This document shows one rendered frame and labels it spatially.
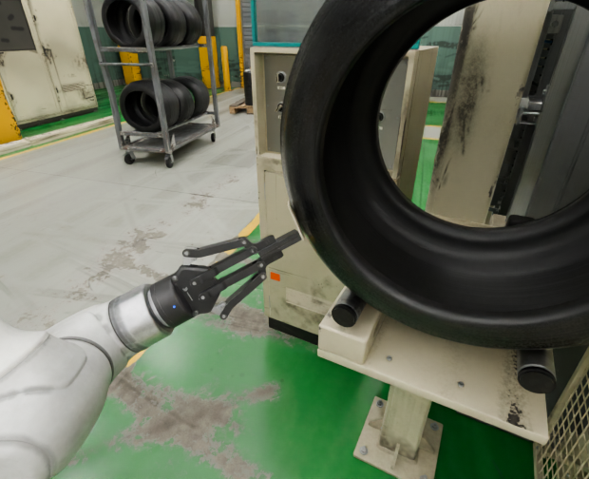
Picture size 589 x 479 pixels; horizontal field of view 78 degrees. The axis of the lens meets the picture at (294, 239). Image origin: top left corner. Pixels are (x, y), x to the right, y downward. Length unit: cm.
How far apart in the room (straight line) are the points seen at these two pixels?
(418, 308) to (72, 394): 43
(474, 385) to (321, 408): 98
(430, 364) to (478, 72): 54
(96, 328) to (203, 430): 107
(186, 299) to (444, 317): 37
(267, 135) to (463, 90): 82
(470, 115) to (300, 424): 122
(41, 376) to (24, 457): 7
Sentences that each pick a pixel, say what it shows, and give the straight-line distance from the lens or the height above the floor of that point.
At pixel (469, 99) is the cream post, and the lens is 82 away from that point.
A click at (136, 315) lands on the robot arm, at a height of 97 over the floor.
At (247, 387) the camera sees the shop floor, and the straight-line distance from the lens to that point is 168.
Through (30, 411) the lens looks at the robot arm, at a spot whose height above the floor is 101.
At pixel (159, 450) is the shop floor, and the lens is 159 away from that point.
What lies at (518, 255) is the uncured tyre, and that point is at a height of 95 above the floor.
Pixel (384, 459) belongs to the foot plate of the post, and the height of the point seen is 1.
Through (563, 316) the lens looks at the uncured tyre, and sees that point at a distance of 54.
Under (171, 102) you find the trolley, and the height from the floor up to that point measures 67.
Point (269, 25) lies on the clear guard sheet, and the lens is 137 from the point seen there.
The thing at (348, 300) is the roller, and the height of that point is 92.
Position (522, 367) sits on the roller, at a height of 91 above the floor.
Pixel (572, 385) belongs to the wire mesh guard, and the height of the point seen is 57.
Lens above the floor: 131
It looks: 30 degrees down
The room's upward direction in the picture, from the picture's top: straight up
